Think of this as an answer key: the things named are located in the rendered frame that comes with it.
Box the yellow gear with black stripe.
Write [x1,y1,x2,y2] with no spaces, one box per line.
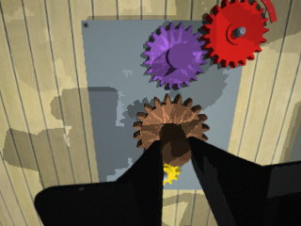
[164,164,181,185]

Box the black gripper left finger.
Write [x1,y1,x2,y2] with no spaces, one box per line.
[34,140,164,226]

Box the brown gear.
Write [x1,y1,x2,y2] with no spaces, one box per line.
[133,93,210,167]

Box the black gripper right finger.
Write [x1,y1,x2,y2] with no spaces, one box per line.
[187,137,301,226]

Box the red gear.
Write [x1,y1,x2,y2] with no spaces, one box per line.
[200,0,269,69]

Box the purple gear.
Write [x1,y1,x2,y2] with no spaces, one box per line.
[143,22,208,89]

